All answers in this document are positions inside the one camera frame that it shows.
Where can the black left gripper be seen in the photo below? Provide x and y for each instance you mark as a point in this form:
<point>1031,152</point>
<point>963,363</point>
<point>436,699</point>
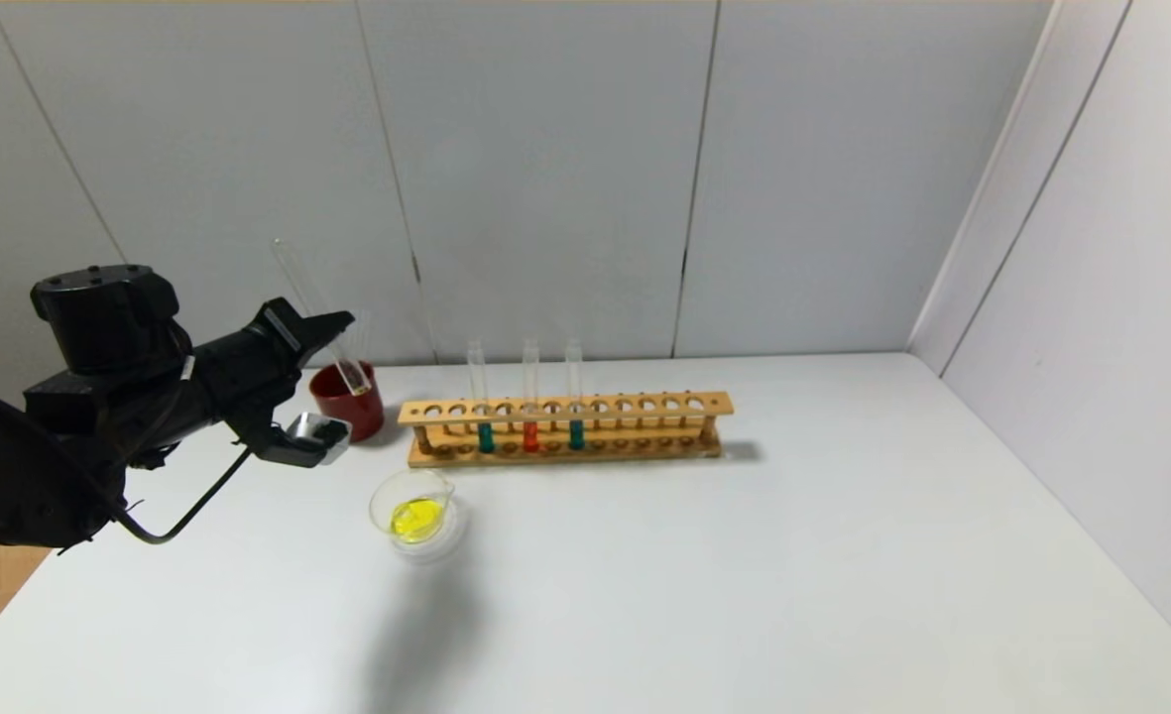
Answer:
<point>284,332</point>

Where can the test tube with yellow pigment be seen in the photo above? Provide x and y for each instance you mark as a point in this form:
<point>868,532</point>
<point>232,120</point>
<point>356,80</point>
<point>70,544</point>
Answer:
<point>355,375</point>

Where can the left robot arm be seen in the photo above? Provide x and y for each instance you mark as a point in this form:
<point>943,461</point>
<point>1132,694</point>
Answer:
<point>69,416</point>

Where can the empty clear glass tube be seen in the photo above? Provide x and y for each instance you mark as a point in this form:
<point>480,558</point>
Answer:
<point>364,332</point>

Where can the test tube with green pigment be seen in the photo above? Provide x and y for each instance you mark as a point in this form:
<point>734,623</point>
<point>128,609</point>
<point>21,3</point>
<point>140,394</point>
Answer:
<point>486,437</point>

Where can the test tube with red pigment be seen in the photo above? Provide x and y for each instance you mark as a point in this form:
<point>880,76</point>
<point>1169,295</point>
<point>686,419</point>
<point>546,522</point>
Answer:
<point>530,437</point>

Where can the wooden test tube rack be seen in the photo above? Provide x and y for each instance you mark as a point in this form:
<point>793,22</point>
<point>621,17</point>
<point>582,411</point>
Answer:
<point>565,409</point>

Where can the test tube with blue pigment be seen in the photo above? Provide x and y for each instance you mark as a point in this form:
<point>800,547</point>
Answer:
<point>576,435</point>

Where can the dark red cup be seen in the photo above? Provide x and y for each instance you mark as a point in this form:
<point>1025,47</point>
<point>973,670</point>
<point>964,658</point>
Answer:
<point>362,412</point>

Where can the clear glass beaker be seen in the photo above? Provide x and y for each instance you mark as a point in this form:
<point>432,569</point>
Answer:
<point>416,521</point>

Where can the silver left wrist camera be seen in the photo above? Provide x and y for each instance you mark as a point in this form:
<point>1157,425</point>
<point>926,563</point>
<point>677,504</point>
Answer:
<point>319,436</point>

